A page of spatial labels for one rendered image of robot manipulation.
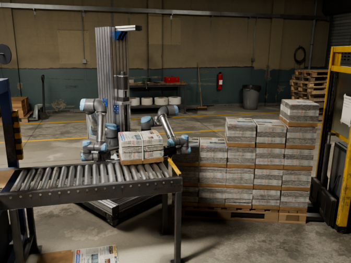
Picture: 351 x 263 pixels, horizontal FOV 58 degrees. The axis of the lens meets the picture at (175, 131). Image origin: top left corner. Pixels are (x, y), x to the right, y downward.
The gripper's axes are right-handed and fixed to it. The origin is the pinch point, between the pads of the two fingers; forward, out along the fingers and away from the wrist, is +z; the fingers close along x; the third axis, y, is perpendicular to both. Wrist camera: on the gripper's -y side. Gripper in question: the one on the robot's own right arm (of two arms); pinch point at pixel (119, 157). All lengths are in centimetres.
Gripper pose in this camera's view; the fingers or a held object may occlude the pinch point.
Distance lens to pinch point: 307.2
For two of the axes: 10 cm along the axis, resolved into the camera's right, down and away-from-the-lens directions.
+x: -2.4, -2.5, 9.4
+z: 9.7, -0.5, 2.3
